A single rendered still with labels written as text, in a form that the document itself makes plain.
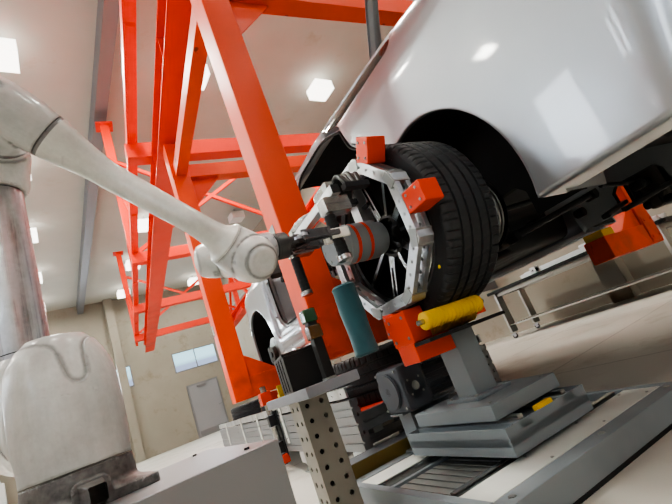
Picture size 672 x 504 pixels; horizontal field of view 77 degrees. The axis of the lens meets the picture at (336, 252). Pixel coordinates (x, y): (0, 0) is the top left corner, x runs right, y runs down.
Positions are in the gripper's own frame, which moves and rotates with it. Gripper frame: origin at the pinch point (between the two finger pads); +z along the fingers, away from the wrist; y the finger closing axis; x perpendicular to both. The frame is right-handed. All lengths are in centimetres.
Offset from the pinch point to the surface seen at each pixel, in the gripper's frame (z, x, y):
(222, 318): 18, 38, -253
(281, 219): 12, 34, -60
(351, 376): -6.0, -39.6, -10.5
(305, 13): 80, 178, -70
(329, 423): -9, -51, -30
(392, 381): 26, -47, -42
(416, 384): 33, -51, -39
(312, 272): 18, 7, -60
